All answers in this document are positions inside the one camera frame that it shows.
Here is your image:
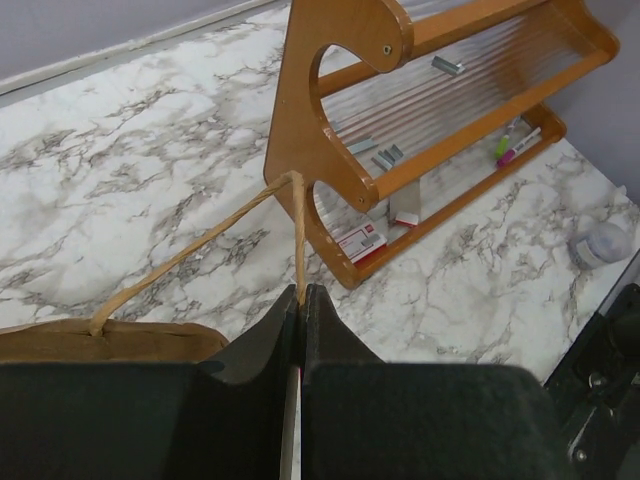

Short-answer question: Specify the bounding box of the green marker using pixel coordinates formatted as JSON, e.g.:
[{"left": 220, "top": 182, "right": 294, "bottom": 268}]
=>
[{"left": 494, "top": 116, "right": 521, "bottom": 160}]

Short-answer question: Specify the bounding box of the open small cardboard box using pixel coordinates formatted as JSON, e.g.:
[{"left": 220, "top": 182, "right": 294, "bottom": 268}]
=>
[{"left": 389, "top": 180, "right": 422, "bottom": 228}]

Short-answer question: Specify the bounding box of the red white staples box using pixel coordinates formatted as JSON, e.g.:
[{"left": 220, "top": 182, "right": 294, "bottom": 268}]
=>
[{"left": 337, "top": 222, "right": 387, "bottom": 264}]

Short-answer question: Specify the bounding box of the brown paper bag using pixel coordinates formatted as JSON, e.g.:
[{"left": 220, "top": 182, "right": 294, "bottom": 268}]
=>
[{"left": 0, "top": 170, "right": 307, "bottom": 364}]

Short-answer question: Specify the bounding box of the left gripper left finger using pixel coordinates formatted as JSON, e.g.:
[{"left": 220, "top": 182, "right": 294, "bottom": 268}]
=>
[{"left": 1, "top": 287, "right": 298, "bottom": 479}]

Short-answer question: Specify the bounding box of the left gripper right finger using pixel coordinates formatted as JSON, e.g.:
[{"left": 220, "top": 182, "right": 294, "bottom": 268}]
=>
[{"left": 301, "top": 285, "right": 574, "bottom": 479}]

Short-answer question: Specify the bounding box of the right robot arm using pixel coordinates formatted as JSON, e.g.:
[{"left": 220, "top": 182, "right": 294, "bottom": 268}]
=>
[{"left": 545, "top": 283, "right": 639, "bottom": 479}]

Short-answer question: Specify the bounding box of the wooden shelf rack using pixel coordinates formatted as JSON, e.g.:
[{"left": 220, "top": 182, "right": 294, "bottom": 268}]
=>
[{"left": 264, "top": 1, "right": 620, "bottom": 288}]

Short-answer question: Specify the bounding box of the pink marker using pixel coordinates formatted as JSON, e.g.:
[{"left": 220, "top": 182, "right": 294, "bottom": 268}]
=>
[{"left": 496, "top": 127, "right": 541, "bottom": 168}]

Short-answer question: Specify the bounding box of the staple strip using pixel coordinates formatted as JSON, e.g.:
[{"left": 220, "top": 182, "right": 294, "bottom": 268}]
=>
[
  {"left": 371, "top": 144, "right": 404, "bottom": 172},
  {"left": 431, "top": 56, "right": 465, "bottom": 76},
  {"left": 347, "top": 138, "right": 377, "bottom": 155}
]

